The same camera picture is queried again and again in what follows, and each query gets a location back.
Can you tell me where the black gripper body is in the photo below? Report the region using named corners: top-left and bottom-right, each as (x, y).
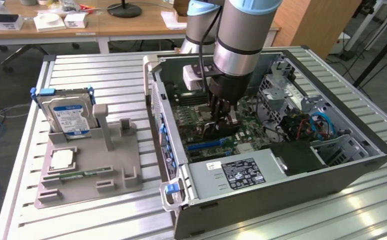
top-left (208, 72), bottom-right (254, 105)

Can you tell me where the CPU socket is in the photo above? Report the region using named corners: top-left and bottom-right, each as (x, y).
top-left (192, 103), bottom-right (215, 123)

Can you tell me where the green motherboard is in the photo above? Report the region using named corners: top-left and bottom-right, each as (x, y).
top-left (171, 88), bottom-right (271, 163)

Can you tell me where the silver perforated disk bay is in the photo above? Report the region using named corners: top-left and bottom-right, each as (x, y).
top-left (258, 54), bottom-right (318, 121)

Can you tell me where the blue expansion slot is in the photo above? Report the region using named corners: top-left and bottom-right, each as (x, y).
top-left (186, 139), bottom-right (227, 152)

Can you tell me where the long black expansion slot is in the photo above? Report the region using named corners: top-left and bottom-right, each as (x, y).
top-left (188, 147), bottom-right (234, 158)

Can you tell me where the grey power supply unit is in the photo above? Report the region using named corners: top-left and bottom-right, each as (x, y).
top-left (184, 149), bottom-right (284, 201)

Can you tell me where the white paper stack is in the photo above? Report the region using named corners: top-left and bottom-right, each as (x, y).
top-left (162, 11), bottom-right (188, 30)

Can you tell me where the brown cardboard box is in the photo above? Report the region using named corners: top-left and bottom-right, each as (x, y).
top-left (172, 0), bottom-right (191, 16)

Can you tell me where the wooden cabinet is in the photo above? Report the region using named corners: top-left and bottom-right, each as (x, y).
top-left (270, 0), bottom-right (363, 61)

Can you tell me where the silver slotted disk bay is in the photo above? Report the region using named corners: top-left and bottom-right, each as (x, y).
top-left (310, 134), bottom-right (371, 168)

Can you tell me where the black power adapter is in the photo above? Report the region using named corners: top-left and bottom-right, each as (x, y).
top-left (338, 49), bottom-right (356, 62)

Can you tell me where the open dark PC case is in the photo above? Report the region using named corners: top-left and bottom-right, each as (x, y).
top-left (141, 44), bottom-right (387, 240)

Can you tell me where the grey parts rack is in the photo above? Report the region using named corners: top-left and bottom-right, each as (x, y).
top-left (35, 103), bottom-right (144, 211)

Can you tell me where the hard disk in blue carrier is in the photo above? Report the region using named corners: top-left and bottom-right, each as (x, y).
top-left (28, 86), bottom-right (97, 140)

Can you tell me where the black lamp base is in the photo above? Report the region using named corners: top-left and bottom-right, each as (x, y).
top-left (105, 0), bottom-right (143, 19)

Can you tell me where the black stand pole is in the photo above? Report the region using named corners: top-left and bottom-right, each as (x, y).
top-left (352, 23), bottom-right (387, 88)

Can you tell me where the green RAM stick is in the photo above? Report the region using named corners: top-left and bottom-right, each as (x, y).
top-left (59, 167), bottom-right (111, 180)

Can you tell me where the silver CPU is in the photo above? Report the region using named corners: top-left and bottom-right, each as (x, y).
top-left (48, 149), bottom-right (75, 172)

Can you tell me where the small white box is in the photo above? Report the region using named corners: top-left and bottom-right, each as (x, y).
top-left (63, 12), bottom-right (88, 29)

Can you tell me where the white round holder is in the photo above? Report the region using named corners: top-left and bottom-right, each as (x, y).
top-left (32, 12), bottom-right (67, 33)

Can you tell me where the office chair base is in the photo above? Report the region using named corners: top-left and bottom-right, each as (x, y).
top-left (0, 44), bottom-right (53, 73)

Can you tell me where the wooden desk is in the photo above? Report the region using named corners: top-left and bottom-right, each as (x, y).
top-left (0, 0), bottom-right (282, 47)

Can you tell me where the white box with dark top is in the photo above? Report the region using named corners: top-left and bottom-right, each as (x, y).
top-left (0, 13), bottom-right (24, 31)

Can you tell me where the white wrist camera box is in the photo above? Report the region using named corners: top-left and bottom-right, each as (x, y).
top-left (182, 65), bottom-right (211, 91)

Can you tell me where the red wire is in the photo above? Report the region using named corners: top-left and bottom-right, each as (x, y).
top-left (296, 119), bottom-right (311, 138)

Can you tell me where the black camera cable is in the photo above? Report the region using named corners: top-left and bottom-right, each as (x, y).
top-left (198, 9), bottom-right (222, 95)

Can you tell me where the blue wire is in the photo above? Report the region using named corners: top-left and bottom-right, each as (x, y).
top-left (308, 111), bottom-right (336, 141)

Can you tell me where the white floor cable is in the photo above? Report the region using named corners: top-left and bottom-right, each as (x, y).
top-left (0, 103), bottom-right (31, 118)

